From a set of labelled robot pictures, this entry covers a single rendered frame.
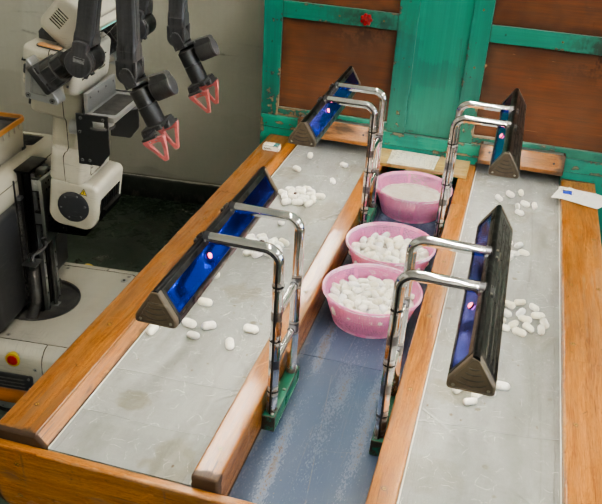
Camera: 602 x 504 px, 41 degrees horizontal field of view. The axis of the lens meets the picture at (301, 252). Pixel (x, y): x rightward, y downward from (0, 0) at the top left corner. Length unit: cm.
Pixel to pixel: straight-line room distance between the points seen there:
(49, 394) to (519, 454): 98
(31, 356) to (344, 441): 132
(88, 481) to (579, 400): 105
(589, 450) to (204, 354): 86
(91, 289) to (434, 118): 140
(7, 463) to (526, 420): 108
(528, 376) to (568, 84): 130
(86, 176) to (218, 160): 170
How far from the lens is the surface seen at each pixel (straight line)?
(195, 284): 154
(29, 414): 175
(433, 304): 213
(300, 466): 173
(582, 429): 183
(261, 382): 179
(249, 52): 403
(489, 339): 142
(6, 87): 457
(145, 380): 185
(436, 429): 177
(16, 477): 178
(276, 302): 163
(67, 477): 170
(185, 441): 169
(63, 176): 264
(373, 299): 215
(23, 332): 288
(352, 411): 188
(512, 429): 181
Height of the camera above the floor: 186
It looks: 28 degrees down
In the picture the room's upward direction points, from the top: 4 degrees clockwise
